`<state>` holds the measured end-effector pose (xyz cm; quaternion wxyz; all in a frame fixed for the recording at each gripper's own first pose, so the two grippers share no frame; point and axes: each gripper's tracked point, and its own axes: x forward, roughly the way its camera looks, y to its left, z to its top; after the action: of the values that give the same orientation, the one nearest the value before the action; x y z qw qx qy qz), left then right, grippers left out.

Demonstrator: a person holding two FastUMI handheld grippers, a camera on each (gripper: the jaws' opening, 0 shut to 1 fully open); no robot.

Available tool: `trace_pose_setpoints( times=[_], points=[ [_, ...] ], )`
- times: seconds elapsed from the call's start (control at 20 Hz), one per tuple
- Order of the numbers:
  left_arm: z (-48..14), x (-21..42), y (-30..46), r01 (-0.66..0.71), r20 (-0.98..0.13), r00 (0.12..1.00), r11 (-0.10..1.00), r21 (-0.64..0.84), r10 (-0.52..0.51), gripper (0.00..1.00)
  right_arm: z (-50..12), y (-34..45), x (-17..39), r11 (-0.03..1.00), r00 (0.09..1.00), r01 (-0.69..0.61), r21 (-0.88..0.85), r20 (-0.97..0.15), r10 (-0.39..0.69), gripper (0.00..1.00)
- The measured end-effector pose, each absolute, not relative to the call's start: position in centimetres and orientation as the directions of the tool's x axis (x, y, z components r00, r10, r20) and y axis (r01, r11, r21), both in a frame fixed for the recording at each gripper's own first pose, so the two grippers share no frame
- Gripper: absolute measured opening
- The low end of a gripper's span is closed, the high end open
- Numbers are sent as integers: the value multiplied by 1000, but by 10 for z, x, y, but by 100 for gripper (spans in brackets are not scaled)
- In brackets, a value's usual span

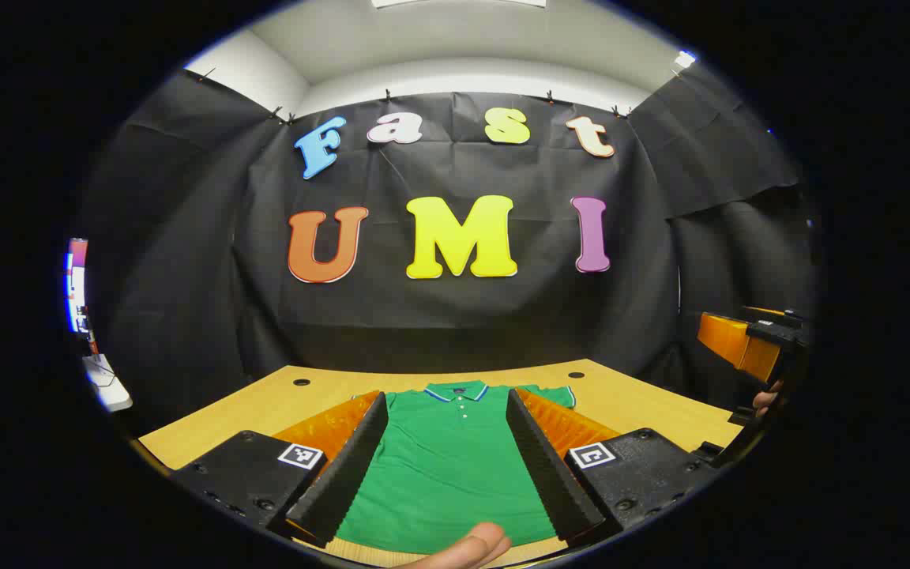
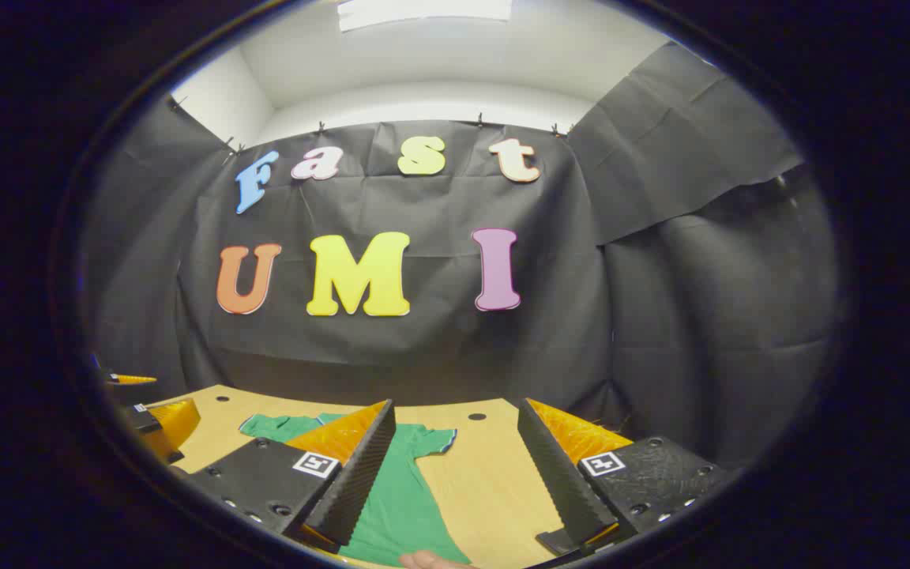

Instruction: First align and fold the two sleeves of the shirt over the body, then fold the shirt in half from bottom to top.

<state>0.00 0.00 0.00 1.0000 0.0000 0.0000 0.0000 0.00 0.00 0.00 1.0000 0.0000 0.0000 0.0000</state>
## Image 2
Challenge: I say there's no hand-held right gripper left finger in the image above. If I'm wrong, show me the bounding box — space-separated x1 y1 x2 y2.
183 399 397 554

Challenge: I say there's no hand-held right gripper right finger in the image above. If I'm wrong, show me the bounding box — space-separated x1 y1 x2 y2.
517 398 740 556

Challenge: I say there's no green T-shirt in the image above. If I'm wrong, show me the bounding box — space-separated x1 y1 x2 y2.
238 411 472 568

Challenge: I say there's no black backdrop cloth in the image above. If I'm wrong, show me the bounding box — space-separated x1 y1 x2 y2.
80 41 843 475

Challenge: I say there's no ceiling light panel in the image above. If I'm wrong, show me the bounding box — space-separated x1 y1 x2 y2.
337 0 513 32

